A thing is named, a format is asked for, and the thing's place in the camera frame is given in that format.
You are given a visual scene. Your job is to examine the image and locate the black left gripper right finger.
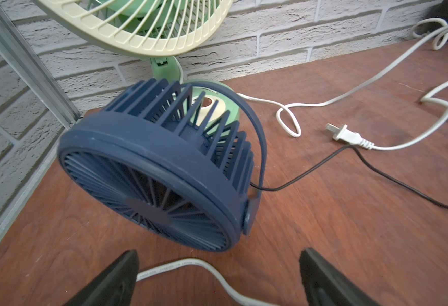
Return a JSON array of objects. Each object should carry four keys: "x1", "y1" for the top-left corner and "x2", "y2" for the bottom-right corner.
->
[{"x1": 299, "y1": 247, "x2": 378, "y2": 306}]

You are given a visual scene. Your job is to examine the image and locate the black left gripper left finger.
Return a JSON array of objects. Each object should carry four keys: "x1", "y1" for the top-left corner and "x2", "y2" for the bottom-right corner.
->
[{"x1": 64, "y1": 249, "x2": 140, "y2": 305}]

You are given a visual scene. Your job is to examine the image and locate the white fan power cable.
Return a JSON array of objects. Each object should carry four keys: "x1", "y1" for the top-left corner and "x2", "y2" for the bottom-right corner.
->
[{"x1": 236, "y1": 17, "x2": 448, "y2": 152}]

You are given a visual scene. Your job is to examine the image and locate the navy blue small desk fan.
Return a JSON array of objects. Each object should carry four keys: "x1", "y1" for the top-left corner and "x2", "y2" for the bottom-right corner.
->
[{"x1": 57, "y1": 79, "x2": 267, "y2": 252}]

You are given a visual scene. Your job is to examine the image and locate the white power strip cable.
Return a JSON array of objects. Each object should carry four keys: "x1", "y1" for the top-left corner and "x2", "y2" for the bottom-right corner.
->
[{"x1": 135, "y1": 258, "x2": 282, "y2": 306}]

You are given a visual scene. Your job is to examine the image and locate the thin black fan cable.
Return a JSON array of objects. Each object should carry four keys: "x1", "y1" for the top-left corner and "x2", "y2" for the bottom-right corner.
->
[{"x1": 249, "y1": 144, "x2": 448, "y2": 214}]

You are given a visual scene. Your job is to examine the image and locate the green cream fan at wall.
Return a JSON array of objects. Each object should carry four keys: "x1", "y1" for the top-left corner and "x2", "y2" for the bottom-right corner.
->
[{"x1": 32, "y1": 0, "x2": 241, "y2": 133}]

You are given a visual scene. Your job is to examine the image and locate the aluminium corner post left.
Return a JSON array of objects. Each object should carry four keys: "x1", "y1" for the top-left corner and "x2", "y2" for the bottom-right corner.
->
[{"x1": 0, "y1": 7, "x2": 80, "y2": 129}]

